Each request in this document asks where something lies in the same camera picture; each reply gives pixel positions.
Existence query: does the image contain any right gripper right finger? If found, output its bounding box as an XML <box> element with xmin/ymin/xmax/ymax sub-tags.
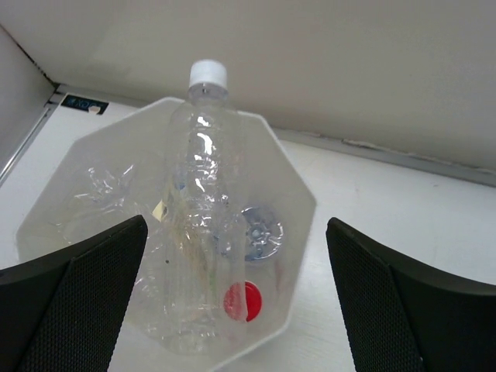
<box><xmin>326</xmin><ymin>218</ymin><xmax>495</xmax><ymax>371</ymax></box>

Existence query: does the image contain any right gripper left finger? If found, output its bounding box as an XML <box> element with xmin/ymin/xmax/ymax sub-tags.
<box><xmin>1</xmin><ymin>215</ymin><xmax>148</xmax><ymax>371</ymax></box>

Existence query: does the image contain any clear crushed plastic bottle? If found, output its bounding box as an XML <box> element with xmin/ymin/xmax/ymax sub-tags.
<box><xmin>50</xmin><ymin>164</ymin><xmax>137</xmax><ymax>244</ymax></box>

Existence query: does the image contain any blue label crushed bottle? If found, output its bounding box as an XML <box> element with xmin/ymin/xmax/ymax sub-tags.
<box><xmin>242</xmin><ymin>205</ymin><xmax>284</xmax><ymax>263</ymax></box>

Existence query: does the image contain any large white cap bottle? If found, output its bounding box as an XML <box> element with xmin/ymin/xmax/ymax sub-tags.
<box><xmin>136</xmin><ymin>60</ymin><xmax>247</xmax><ymax>355</ymax></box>

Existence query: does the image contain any white octagonal plastic bin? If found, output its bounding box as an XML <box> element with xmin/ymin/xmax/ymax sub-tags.
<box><xmin>16</xmin><ymin>98</ymin><xmax>316</xmax><ymax>371</ymax></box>

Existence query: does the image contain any left blue logo sticker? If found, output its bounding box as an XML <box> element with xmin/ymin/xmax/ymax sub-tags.
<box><xmin>60</xmin><ymin>95</ymin><xmax>109</xmax><ymax>115</ymax></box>

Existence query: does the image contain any left aluminium frame rail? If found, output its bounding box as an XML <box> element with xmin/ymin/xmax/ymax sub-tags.
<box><xmin>1</xmin><ymin>89</ymin><xmax>66</xmax><ymax>184</ymax></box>

